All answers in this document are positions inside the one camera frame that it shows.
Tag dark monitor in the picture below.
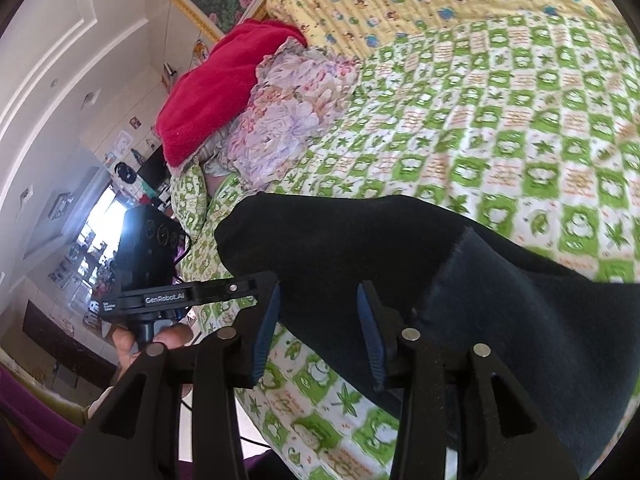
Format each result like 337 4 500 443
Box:
137 147 173 198

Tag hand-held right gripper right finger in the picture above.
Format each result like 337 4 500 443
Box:
356 280 581 480

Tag purple cloth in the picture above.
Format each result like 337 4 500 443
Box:
0 362 83 446

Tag person's left hand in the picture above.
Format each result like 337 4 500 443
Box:
112 323 194 382

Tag pink floral cloth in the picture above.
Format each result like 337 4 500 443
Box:
200 40 361 193

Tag yellow printed quilt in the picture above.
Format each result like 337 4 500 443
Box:
265 0 616 58

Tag dark wooden cabinet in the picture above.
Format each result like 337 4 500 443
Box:
22 300 118 391

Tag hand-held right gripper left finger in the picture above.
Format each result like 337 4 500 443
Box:
57 285 281 480

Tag black pants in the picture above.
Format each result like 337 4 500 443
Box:
214 192 640 480

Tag red towel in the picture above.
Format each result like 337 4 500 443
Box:
156 19 308 168

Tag green checkered bedsheet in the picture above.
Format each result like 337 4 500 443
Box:
170 10 640 480

